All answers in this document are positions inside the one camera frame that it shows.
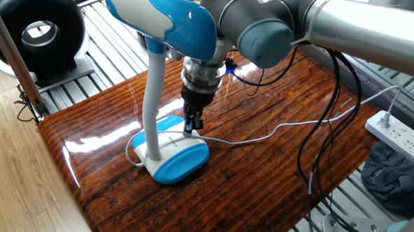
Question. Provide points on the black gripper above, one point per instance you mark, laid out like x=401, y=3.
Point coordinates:
x=198, y=100

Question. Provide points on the blue and white desk lamp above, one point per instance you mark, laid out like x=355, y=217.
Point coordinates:
x=183, y=24

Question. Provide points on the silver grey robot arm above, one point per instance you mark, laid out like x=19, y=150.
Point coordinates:
x=371, y=32

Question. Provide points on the glossy wood grain mat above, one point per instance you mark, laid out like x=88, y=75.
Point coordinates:
x=260, y=184

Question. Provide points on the silver metal mounting plate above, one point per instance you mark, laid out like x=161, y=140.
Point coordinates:
x=342, y=230

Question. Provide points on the white power strip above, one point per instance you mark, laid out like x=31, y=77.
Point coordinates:
x=402, y=138

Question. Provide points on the dark grey cloth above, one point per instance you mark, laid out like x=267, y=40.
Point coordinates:
x=396, y=180

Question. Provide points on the brown wooden post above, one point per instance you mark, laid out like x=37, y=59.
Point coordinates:
x=10, y=51

